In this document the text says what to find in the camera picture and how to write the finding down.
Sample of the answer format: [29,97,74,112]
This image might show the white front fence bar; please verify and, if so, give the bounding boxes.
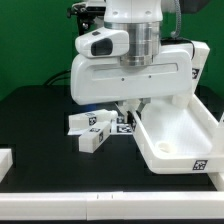
[0,192,224,221]

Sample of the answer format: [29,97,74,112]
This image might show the white right fence bar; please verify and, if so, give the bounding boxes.
[209,172,224,191]

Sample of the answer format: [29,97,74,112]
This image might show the white marker sheet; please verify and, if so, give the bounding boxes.
[68,115,132,135]

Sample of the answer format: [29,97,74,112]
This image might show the black cables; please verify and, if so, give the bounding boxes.
[43,68,73,87]

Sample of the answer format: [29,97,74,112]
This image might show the white square desk top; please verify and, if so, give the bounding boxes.
[129,96,224,174]

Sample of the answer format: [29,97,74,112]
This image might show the camera on stand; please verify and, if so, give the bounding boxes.
[72,0,106,13]

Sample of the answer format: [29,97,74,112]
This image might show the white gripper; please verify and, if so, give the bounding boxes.
[70,27,193,122]

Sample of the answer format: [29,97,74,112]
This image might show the white fence bar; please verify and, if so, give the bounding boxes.
[209,172,224,191]
[0,192,224,221]
[0,149,13,182]

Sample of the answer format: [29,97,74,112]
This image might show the white left fence bar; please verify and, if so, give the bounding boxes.
[0,149,13,182]

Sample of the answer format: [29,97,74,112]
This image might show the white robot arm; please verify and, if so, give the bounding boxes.
[71,0,209,113]

